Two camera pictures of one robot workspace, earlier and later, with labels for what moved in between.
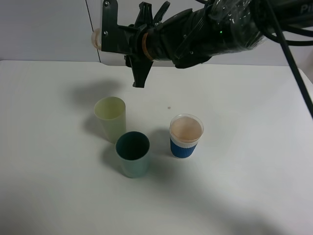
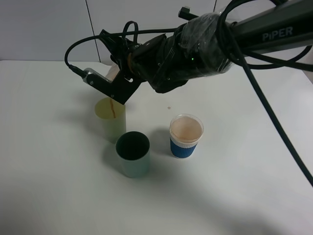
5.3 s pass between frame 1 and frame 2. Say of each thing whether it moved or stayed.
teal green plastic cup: stayed
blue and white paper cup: stayed
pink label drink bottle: moved
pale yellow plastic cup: stayed
